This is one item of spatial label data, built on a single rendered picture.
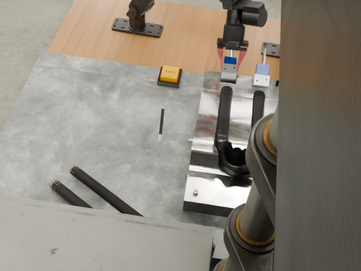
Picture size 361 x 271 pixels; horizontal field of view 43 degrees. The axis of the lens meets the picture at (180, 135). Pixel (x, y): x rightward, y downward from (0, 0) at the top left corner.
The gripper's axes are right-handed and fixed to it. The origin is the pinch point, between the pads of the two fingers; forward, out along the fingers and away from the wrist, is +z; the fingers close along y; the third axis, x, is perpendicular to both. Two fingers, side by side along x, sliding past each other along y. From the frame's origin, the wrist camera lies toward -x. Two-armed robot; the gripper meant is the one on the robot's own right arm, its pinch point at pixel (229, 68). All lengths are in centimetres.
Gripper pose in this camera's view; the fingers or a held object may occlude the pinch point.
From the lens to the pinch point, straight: 154.4
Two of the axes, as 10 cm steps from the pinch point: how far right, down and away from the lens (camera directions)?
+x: 1.1, -3.4, 9.3
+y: 9.9, 1.1, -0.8
